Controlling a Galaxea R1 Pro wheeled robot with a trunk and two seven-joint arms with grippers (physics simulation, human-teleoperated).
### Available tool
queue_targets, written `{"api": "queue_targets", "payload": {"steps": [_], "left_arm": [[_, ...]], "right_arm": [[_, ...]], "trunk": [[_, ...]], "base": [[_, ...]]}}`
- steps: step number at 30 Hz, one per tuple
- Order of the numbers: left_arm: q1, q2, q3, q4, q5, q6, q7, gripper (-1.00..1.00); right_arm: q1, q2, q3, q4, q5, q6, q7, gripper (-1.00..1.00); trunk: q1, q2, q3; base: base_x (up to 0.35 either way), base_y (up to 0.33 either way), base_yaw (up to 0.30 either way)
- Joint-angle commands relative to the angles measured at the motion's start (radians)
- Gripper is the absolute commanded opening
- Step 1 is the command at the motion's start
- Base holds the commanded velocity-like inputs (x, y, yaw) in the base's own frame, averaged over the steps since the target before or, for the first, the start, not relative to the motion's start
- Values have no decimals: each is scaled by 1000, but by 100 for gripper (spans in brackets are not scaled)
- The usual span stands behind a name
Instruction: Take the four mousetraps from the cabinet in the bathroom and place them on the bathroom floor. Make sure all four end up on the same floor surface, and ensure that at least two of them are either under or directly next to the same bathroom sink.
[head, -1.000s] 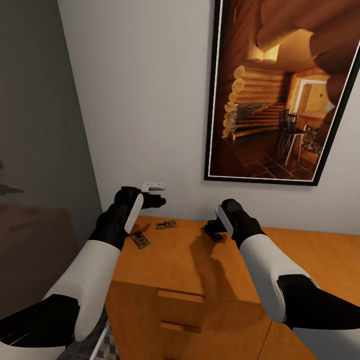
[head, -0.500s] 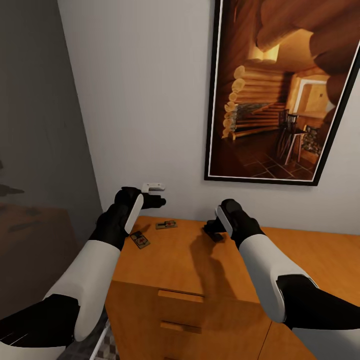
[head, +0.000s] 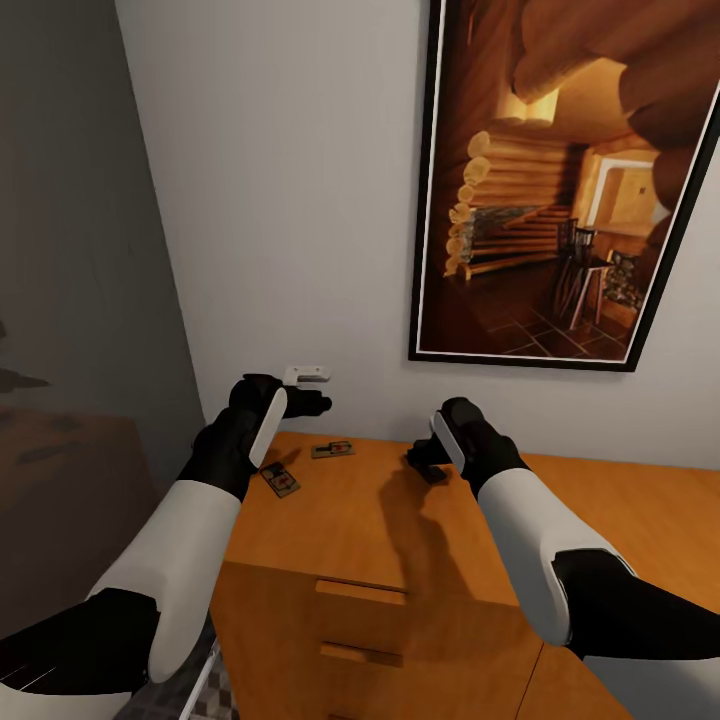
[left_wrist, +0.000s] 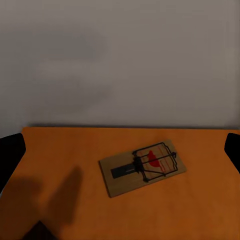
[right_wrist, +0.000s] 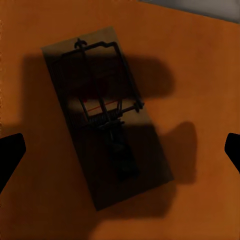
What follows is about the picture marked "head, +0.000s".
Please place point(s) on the picture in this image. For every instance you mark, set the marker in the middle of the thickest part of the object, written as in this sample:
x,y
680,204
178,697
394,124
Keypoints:
x,y
564,146

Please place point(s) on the mousetrap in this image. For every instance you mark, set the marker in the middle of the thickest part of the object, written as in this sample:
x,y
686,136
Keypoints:
x,y
432,473
334,449
280,479

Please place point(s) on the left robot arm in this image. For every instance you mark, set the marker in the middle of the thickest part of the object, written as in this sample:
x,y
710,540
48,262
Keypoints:
x,y
142,619

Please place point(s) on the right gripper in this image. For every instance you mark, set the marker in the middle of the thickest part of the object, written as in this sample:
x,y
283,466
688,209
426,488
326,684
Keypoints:
x,y
425,452

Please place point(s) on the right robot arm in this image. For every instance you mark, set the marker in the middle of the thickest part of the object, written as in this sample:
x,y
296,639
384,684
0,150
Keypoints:
x,y
656,652

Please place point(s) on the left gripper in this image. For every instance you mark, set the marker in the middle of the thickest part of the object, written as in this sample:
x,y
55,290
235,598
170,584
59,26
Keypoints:
x,y
309,403

